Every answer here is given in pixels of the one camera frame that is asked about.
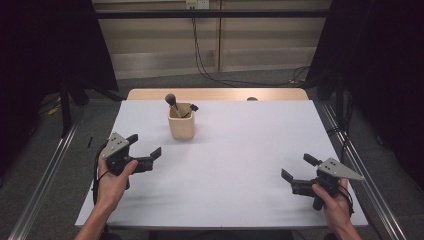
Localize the fluffy black makeup brush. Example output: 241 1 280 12
164 92 184 119

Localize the black floor cable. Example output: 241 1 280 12
328 96 354 164

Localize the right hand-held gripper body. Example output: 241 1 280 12
290 157 366 212

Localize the square wooden cup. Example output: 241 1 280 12
167 102 196 140

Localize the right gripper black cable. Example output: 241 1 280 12
338 186 355 218

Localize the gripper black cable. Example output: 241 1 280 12
338 186 355 218
91 149 112 205

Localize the black curtain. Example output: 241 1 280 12
0 0 120 178
304 0 424 191

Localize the aluminium floor rail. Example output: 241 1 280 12
318 101 408 240
8 103 84 240

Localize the person's left hand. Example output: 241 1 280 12
96 159 139 211

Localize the black metal stand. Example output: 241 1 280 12
59 76 73 138

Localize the black horizontal frame bar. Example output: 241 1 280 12
94 9 331 19

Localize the white wall outlet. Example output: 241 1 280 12
185 0 210 10

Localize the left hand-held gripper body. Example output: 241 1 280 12
100 132 156 176

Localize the person's right hand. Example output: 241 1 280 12
311 178 354 231

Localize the white table sheet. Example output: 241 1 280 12
74 99 369 230

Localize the black wall cable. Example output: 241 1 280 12
190 6 311 88

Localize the thin black applicator brush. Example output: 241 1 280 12
181 103 200 119

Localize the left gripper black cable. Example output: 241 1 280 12
91 149 112 205

